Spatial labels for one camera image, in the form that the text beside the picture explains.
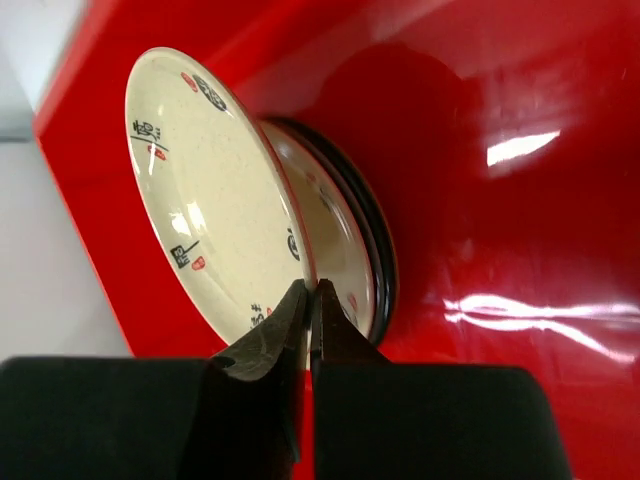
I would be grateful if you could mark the cream plate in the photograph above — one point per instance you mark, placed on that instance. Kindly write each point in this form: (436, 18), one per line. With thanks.
(341, 240)
(216, 194)

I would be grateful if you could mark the red plastic bin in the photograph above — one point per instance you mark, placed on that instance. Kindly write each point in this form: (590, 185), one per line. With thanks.
(500, 139)

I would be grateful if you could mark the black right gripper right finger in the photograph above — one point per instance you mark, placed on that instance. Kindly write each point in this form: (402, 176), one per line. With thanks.
(376, 419)

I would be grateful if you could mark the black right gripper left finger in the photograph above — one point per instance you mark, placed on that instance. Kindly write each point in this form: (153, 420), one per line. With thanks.
(232, 416)

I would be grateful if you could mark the blue floral plate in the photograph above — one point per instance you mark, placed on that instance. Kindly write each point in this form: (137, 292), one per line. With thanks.
(372, 235)

